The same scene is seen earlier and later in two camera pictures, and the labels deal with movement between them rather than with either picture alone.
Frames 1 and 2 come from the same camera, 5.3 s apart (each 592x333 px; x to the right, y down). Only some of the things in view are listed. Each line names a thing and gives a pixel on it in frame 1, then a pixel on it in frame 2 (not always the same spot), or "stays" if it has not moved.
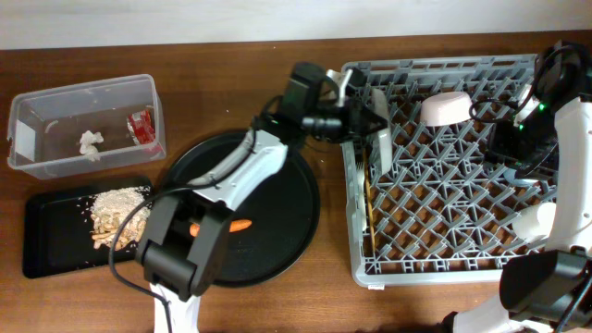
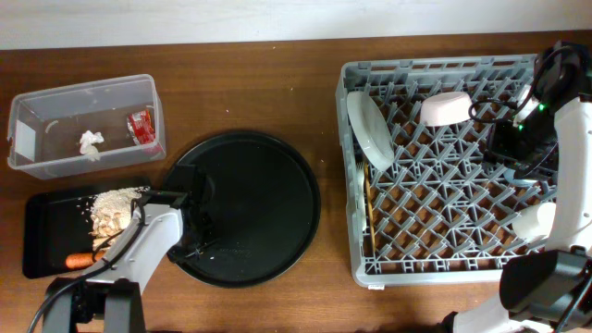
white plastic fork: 361,207 stays
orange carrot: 235,226 -> 80,260
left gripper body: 326,123 -> 196,240
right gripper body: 529,147 stays
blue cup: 511,174 stays
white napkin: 87,144 stays
